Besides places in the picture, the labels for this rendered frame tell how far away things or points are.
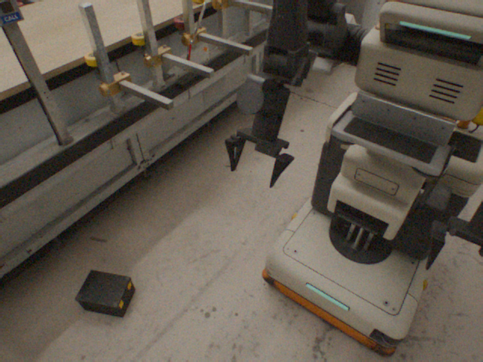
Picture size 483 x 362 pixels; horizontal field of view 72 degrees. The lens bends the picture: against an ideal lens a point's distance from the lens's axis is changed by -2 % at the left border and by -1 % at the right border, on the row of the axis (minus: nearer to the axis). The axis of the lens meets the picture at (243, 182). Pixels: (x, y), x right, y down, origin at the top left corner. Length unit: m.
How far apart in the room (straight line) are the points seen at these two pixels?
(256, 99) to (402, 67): 0.35
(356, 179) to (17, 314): 1.60
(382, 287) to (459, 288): 0.59
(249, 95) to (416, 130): 0.42
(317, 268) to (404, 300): 0.35
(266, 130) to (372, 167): 0.40
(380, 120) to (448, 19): 0.27
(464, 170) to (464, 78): 0.49
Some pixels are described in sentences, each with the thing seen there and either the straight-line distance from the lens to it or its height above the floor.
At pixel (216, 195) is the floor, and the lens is 2.05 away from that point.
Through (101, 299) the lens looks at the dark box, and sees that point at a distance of 1.66.
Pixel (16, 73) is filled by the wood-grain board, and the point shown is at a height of 0.90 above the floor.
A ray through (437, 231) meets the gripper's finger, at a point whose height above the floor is 1.06.
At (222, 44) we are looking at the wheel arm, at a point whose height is 0.85.
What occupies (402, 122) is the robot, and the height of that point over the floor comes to 1.07.
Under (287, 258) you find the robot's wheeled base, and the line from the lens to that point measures 1.46.
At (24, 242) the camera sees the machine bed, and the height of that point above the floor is 0.17.
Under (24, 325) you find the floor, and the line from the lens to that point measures 1.90.
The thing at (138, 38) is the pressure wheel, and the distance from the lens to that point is 1.69.
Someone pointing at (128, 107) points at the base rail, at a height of 0.70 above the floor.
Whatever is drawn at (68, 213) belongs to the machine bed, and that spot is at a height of 0.17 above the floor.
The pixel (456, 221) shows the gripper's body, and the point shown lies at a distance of 0.67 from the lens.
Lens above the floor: 1.52
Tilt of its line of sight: 46 degrees down
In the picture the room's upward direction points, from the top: straight up
